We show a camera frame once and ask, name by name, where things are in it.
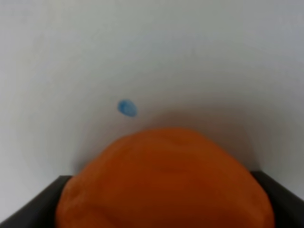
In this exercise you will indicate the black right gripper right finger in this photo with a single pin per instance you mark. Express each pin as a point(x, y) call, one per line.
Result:
point(288, 208)

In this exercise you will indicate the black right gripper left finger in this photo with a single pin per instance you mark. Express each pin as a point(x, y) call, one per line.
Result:
point(40, 211)

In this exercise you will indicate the orange tangerine fruit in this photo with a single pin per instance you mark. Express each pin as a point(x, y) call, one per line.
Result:
point(164, 178)

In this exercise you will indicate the blue dot mark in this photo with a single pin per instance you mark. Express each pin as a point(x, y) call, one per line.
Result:
point(127, 107)

